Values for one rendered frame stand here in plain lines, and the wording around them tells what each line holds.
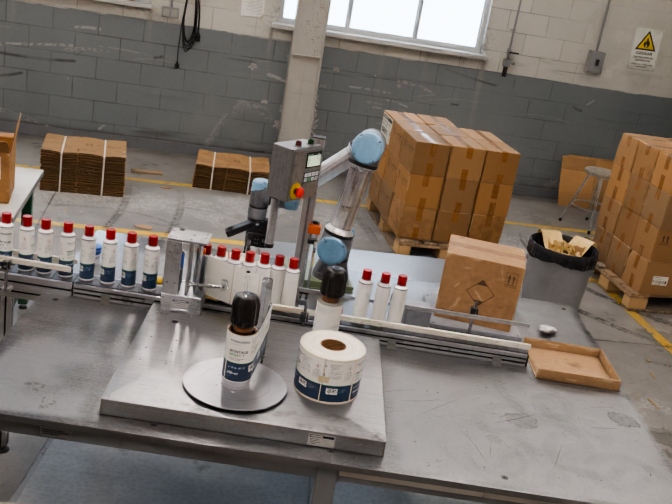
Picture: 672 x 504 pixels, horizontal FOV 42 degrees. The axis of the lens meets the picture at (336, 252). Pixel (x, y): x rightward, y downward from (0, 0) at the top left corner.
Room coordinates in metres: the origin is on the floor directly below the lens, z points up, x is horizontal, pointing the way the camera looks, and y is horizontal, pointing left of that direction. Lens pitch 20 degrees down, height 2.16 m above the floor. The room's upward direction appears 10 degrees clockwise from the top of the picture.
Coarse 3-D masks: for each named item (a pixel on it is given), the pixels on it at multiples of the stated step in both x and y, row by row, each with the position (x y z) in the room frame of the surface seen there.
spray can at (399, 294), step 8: (400, 280) 2.87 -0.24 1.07; (400, 288) 2.87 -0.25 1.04; (392, 296) 2.88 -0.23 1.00; (400, 296) 2.86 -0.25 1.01; (392, 304) 2.87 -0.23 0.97; (400, 304) 2.86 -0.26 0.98; (392, 312) 2.87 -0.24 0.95; (400, 312) 2.87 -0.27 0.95; (392, 320) 2.86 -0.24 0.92; (400, 320) 2.87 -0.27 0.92
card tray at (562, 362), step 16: (528, 352) 2.98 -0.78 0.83; (544, 352) 3.00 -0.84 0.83; (560, 352) 3.03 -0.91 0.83; (576, 352) 3.04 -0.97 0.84; (592, 352) 3.04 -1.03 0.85; (544, 368) 2.86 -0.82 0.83; (560, 368) 2.89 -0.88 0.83; (576, 368) 2.91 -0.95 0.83; (592, 368) 2.93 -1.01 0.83; (608, 368) 2.92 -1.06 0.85; (576, 384) 2.78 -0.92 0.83; (592, 384) 2.79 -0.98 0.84; (608, 384) 2.79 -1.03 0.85
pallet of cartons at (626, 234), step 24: (624, 144) 6.60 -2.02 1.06; (648, 144) 6.30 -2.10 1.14; (624, 168) 6.51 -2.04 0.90; (648, 168) 6.22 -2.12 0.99; (624, 192) 6.43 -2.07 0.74; (648, 192) 6.12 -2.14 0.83; (600, 216) 6.65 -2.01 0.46; (624, 216) 6.34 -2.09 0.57; (648, 216) 6.04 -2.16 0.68; (600, 240) 6.55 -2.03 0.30; (624, 240) 6.26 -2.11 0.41; (648, 240) 5.96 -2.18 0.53; (600, 264) 6.43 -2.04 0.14; (624, 264) 6.16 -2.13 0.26; (648, 264) 5.89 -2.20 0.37; (624, 288) 5.99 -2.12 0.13; (648, 288) 5.90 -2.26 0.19; (648, 312) 5.93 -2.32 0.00
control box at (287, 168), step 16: (288, 144) 2.92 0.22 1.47; (304, 144) 2.96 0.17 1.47; (272, 160) 2.90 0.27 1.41; (288, 160) 2.87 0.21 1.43; (304, 160) 2.91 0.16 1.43; (272, 176) 2.90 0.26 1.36; (288, 176) 2.86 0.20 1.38; (272, 192) 2.89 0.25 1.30; (288, 192) 2.86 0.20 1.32; (304, 192) 2.93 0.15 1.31
